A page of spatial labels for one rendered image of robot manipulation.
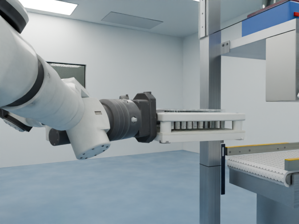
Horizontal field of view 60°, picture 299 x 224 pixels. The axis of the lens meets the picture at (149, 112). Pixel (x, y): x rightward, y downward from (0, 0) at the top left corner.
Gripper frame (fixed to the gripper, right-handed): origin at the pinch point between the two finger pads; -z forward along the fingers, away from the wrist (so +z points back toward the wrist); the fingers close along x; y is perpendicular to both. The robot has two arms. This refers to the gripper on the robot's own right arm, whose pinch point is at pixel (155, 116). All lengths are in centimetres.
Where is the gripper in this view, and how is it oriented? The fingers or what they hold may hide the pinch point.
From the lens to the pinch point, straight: 66.7
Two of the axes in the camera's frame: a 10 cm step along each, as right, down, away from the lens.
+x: 0.2, 10.0, 0.2
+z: -6.0, 0.3, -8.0
